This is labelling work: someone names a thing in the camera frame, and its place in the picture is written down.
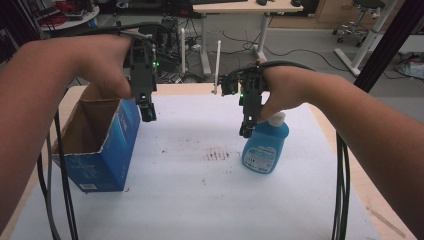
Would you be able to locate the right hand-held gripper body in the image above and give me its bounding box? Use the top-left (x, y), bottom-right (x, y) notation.
top-left (219, 60), bottom-right (270, 125)

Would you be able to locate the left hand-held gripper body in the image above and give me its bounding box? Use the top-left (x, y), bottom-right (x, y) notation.
top-left (127, 22), bottom-right (158, 107)

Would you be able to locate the blue bottle with white cap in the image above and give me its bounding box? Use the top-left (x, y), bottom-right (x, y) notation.
top-left (241, 111), bottom-right (290, 175)

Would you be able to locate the blue cardboard box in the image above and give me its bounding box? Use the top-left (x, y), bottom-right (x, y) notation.
top-left (51, 82), bottom-right (142, 194)

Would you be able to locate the person's right hand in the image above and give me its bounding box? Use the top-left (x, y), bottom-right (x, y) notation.
top-left (257, 58), bottom-right (316, 123)

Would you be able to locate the person's left hand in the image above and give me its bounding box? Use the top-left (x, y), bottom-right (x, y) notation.
top-left (70, 33), bottom-right (134, 100)

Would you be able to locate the white table mat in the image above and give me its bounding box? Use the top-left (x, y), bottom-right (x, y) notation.
top-left (9, 93), bottom-right (381, 240)

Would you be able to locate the wooden desk with white legs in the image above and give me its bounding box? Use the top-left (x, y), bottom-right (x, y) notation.
top-left (191, 0), bottom-right (305, 76)

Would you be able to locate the round white table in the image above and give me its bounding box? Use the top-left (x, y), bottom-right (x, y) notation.
top-left (35, 0), bottom-right (101, 33)

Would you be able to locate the white desk leg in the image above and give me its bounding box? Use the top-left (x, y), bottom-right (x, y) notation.
top-left (333, 0), bottom-right (398, 78)

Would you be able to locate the rolling stool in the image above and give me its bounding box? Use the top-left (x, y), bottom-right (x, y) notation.
top-left (331, 0), bottom-right (387, 48)

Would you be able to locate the black metal pole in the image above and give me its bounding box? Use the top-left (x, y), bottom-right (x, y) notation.
top-left (353, 0), bottom-right (424, 94)

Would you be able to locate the crumpled plastic bag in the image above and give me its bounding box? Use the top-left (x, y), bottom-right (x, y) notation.
top-left (393, 57), bottom-right (424, 80)

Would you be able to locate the white upright post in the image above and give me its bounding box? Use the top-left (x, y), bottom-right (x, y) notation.
top-left (211, 40), bottom-right (222, 96)

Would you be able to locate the black floor cable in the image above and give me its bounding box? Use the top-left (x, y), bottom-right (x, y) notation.
top-left (222, 30), bottom-right (352, 73)

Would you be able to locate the red cable coil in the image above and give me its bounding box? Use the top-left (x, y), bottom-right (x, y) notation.
top-left (37, 0), bottom-right (78, 28)

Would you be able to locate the black right gripper cable bundle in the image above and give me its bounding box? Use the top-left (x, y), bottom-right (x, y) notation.
top-left (331, 131), bottom-right (352, 240)

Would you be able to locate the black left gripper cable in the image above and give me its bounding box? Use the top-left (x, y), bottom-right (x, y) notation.
top-left (35, 21), bottom-right (174, 240)

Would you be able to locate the grey left gripper cable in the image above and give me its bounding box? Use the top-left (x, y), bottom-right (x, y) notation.
top-left (44, 131), bottom-right (63, 240)

